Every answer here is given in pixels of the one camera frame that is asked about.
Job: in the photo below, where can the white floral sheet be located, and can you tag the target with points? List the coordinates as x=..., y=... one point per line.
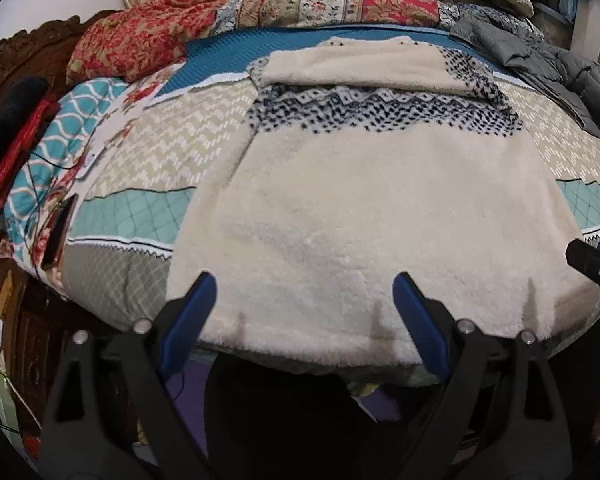
x=109, y=133

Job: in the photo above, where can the grey puffer jacket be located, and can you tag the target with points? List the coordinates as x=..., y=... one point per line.
x=568, y=79

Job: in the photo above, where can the red floral quilt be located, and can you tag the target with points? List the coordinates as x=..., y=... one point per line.
x=135, y=43

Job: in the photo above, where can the carved wooden headboard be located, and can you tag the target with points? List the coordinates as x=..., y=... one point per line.
x=38, y=320

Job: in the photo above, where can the teal blue blanket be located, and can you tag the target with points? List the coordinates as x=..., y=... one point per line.
x=227, y=55

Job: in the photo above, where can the red black cloth on headboard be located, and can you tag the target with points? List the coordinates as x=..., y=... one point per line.
x=25, y=112

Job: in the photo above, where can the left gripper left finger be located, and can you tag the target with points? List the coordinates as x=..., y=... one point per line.
x=110, y=414

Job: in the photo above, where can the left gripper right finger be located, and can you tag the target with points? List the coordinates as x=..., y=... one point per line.
x=499, y=414

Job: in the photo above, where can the patterned bedspread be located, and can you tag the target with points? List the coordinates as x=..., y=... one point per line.
x=121, y=242

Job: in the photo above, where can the smartphone on bed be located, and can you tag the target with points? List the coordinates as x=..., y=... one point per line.
x=59, y=227

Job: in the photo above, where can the cream fleece patterned sweater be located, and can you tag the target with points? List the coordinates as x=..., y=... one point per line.
x=359, y=160

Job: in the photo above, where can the teal white patterned pillow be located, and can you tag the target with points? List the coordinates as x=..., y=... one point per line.
x=55, y=155

